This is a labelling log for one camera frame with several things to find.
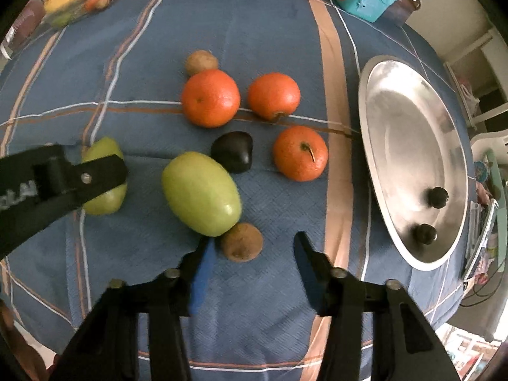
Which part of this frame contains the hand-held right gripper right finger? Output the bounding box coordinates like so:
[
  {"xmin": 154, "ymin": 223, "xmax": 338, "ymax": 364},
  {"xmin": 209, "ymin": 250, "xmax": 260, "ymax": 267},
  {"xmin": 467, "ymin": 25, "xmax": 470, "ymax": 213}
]
[{"xmin": 293, "ymin": 231, "xmax": 447, "ymax": 381}]

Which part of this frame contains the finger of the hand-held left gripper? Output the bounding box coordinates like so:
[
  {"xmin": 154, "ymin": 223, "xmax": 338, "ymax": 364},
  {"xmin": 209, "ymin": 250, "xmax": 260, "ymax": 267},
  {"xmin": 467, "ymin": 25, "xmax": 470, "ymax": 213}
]
[{"xmin": 37, "ymin": 145, "xmax": 130, "ymax": 230}]

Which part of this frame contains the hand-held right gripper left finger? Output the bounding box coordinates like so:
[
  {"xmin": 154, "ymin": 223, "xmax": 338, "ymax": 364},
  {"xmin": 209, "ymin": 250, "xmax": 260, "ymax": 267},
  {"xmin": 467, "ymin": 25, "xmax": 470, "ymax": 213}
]
[{"xmin": 48, "ymin": 236, "xmax": 217, "ymax": 381}]

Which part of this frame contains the small green mango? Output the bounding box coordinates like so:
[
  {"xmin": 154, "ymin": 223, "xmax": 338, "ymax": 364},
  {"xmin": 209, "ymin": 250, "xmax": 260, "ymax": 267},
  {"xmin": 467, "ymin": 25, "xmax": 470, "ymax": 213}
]
[{"xmin": 80, "ymin": 137, "xmax": 128, "ymax": 217}]

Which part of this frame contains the brown kiwi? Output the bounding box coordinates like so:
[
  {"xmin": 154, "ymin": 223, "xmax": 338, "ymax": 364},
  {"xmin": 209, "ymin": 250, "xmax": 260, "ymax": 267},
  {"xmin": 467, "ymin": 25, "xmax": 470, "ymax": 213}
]
[
  {"xmin": 185, "ymin": 50, "xmax": 219, "ymax": 77},
  {"xmin": 221, "ymin": 223, "xmax": 264, "ymax": 263}
]

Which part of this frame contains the large green mango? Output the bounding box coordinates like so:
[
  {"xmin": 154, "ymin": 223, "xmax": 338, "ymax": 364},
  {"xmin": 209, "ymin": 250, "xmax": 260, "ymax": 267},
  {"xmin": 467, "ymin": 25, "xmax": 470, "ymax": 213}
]
[{"xmin": 161, "ymin": 151, "xmax": 243, "ymax": 237}]

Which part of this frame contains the orange with long stem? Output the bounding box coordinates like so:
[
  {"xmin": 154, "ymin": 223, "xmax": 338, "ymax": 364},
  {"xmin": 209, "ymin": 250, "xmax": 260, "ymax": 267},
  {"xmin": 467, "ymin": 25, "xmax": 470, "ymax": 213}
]
[{"xmin": 272, "ymin": 125, "xmax": 330, "ymax": 182}]

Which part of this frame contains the small dark plum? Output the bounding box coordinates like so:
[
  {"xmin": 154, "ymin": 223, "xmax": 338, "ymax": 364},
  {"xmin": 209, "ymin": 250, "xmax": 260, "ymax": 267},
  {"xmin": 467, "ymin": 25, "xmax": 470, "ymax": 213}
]
[
  {"xmin": 426, "ymin": 186, "xmax": 450, "ymax": 210},
  {"xmin": 412, "ymin": 223, "xmax": 438, "ymax": 245}
]

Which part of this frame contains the dark avocado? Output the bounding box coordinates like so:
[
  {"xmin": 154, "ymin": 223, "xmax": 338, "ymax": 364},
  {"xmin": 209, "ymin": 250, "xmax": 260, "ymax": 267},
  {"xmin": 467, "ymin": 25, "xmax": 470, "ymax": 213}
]
[{"xmin": 210, "ymin": 131, "xmax": 255, "ymax": 174}]

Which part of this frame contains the large orange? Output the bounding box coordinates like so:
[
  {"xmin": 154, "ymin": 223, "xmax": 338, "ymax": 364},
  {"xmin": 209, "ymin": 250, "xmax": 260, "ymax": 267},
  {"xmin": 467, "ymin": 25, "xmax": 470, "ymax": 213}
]
[{"xmin": 181, "ymin": 69, "xmax": 241, "ymax": 129}]

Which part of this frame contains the white oval plate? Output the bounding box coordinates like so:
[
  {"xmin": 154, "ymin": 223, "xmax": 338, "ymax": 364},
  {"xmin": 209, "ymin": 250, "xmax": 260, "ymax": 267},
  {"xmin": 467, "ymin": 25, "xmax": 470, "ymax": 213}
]
[{"xmin": 358, "ymin": 55, "xmax": 470, "ymax": 271}]

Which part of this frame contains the orange with short stem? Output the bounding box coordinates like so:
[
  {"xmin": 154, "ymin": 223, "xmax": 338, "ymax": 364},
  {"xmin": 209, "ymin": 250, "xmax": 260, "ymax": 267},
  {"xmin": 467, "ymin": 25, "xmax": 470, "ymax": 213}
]
[{"xmin": 248, "ymin": 72, "xmax": 301, "ymax": 123}]

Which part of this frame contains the blue plaid tablecloth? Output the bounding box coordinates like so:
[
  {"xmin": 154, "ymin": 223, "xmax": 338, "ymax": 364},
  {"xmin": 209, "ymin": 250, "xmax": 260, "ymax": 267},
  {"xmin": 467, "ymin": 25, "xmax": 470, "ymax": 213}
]
[{"xmin": 0, "ymin": 0, "xmax": 477, "ymax": 381}]

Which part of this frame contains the white shelf frame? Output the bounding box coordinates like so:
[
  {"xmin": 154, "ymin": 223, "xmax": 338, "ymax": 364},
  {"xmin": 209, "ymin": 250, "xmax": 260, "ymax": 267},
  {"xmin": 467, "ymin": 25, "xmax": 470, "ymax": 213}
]
[{"xmin": 444, "ymin": 27, "xmax": 508, "ymax": 130}]

